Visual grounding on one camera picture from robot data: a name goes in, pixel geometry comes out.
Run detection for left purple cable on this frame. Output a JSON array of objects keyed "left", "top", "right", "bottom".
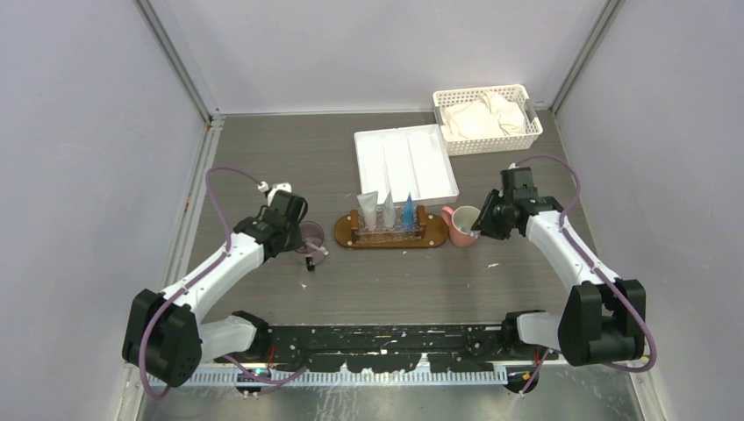
[{"left": 136, "top": 167, "right": 311, "bottom": 402}]

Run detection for white plastic tray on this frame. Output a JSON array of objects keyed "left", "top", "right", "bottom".
[{"left": 354, "top": 125, "right": 460, "bottom": 206}]

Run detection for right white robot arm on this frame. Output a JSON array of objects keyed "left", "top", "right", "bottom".
[{"left": 473, "top": 168, "right": 650, "bottom": 366}]

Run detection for white basket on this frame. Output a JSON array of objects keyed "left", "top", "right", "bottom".
[{"left": 433, "top": 84, "right": 543, "bottom": 156}]

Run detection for clear glass holder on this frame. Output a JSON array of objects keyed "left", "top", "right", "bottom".
[{"left": 356, "top": 206, "right": 419, "bottom": 244}]

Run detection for pink mug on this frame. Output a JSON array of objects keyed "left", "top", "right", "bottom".
[{"left": 440, "top": 205, "right": 480, "bottom": 248}]

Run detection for brown wooden block back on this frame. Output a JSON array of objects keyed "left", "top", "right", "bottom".
[{"left": 414, "top": 205, "right": 428, "bottom": 239}]

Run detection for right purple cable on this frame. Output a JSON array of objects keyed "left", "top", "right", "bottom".
[{"left": 509, "top": 153, "right": 658, "bottom": 396}]

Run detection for purple mug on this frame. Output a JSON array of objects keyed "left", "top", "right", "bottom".
[{"left": 296, "top": 221, "right": 327, "bottom": 272}]

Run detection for oval wooden tray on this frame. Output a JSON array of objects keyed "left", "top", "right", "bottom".
[{"left": 333, "top": 206, "right": 449, "bottom": 249}]

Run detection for purple cable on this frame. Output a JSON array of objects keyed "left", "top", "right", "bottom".
[
  {"left": 509, "top": 153, "right": 658, "bottom": 396},
  {"left": 136, "top": 167, "right": 311, "bottom": 402}
]

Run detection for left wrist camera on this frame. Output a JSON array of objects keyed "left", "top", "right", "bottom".
[{"left": 257, "top": 181, "right": 292, "bottom": 205}]

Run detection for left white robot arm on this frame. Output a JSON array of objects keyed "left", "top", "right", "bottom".
[{"left": 122, "top": 185, "right": 307, "bottom": 388}]

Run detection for blue toothpaste tube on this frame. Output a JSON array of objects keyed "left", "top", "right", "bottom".
[{"left": 401, "top": 194, "right": 415, "bottom": 230}]

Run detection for orange cap toothpaste tube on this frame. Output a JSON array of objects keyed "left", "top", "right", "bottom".
[{"left": 357, "top": 191, "right": 378, "bottom": 231}]

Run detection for white towels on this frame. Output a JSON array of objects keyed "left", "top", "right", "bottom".
[{"left": 442, "top": 92, "right": 526, "bottom": 141}]

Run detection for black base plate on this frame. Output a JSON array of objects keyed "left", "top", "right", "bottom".
[{"left": 232, "top": 324, "right": 545, "bottom": 374}]

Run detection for white toothpaste tube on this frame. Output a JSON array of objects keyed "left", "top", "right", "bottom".
[{"left": 382, "top": 191, "right": 397, "bottom": 230}]

